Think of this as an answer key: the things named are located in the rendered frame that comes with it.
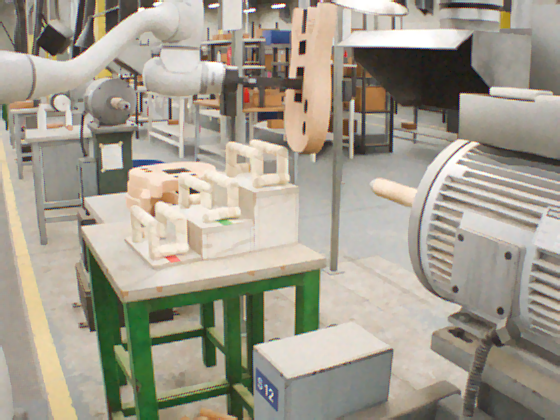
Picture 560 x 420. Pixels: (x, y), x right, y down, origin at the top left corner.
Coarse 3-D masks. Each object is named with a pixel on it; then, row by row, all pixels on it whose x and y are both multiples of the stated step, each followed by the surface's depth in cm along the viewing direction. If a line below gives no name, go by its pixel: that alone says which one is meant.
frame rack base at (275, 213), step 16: (240, 176) 185; (224, 192) 181; (240, 192) 171; (256, 192) 165; (272, 192) 167; (288, 192) 170; (240, 208) 173; (256, 208) 166; (272, 208) 168; (288, 208) 171; (256, 224) 167; (272, 224) 170; (288, 224) 172; (256, 240) 168; (272, 240) 171; (288, 240) 174
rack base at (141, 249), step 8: (168, 232) 182; (128, 240) 173; (144, 240) 174; (160, 240) 174; (168, 240) 174; (136, 248) 166; (144, 248) 166; (144, 256) 160; (176, 256) 161; (184, 256) 161; (192, 256) 161; (200, 256) 161; (152, 264) 154; (160, 264) 155; (168, 264) 156; (176, 264) 157
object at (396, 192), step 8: (376, 184) 103; (384, 184) 101; (392, 184) 100; (400, 184) 99; (376, 192) 103; (384, 192) 101; (392, 192) 99; (400, 192) 97; (408, 192) 96; (392, 200) 100; (400, 200) 97; (408, 200) 95
